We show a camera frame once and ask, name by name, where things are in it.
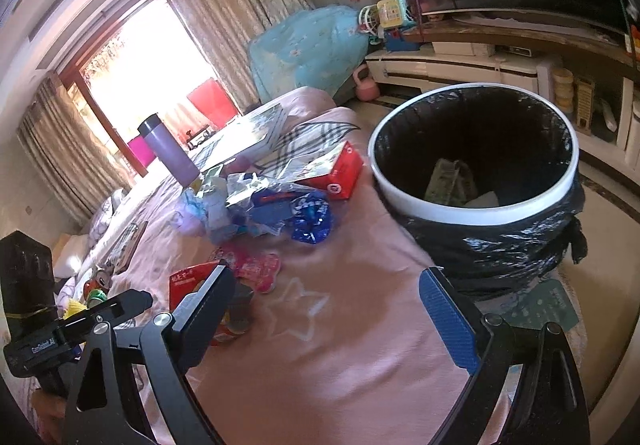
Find purple thermos bottle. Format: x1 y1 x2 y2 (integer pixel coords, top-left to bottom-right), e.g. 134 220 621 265
137 112 203 188

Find green patterned card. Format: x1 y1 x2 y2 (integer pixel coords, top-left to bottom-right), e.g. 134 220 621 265
505 280 581 331

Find red cardboard box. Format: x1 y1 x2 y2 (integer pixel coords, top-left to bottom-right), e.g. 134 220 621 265
295 140 364 201

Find clear plastic bag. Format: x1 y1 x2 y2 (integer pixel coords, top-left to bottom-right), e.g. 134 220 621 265
225 170 301 238

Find red cloth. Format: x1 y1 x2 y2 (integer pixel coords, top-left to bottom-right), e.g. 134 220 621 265
187 78 240 126

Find yellow teal toy phone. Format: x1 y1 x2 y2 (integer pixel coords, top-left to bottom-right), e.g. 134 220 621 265
376 0 416 33

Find red snack packet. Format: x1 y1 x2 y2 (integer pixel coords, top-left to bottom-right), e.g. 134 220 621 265
169 261 261 346

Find white toy fan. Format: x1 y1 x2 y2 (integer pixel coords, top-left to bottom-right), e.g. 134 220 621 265
357 5 383 36

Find shiny blue snack wrapper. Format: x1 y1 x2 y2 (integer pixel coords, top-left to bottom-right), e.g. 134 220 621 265
287 192 333 243

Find book on sofa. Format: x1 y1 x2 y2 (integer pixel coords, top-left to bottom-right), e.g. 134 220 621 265
190 102 291 171

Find wooden window frame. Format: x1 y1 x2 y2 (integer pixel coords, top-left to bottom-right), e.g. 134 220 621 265
55 0 251 176

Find pink cartoon wrapper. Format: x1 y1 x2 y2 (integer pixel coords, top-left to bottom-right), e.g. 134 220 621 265
207 247 281 293

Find blue toy base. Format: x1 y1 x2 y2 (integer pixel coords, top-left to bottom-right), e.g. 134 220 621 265
382 28 421 53

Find white flat box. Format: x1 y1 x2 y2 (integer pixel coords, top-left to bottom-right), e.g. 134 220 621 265
430 41 496 57

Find small wooden rack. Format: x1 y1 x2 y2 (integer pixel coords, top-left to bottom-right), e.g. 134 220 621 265
575 78 596 133

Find pink kettlebell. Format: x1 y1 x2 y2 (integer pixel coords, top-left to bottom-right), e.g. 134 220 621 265
352 64 378 102

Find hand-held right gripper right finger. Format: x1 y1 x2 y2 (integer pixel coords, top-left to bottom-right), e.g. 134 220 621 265
419 266 593 445

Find white TV cabinet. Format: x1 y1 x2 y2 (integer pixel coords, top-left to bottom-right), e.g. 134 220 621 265
365 18 640 186

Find blue floral cover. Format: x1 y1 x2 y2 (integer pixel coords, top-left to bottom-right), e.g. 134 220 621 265
248 5 373 101

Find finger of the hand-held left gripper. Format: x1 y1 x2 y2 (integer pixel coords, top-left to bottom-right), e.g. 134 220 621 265
52 290 153 341

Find green milk carton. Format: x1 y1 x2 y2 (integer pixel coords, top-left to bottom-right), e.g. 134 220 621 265
425 159 478 203

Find crumpled pale plastic bag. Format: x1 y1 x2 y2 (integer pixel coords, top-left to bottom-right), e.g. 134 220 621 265
177 188 228 243

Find white patterned bedding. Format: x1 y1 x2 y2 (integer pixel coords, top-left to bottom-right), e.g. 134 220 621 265
52 185 133 286

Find white tissue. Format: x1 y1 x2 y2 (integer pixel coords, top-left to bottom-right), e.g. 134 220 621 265
465 192 501 208

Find white trash bin black liner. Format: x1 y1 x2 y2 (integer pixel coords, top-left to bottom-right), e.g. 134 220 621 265
367 82 588 301

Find pink blanket with plaid heart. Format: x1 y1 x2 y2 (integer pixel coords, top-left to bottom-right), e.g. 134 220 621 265
30 90 583 445

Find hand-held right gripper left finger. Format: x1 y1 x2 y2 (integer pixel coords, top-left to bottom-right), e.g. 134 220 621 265
62 264 238 445

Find beige patterned curtain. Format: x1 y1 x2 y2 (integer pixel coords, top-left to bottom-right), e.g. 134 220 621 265
17 75 136 226
157 0 313 111

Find stacked yellow containers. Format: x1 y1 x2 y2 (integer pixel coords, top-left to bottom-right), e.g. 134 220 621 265
552 68 576 111

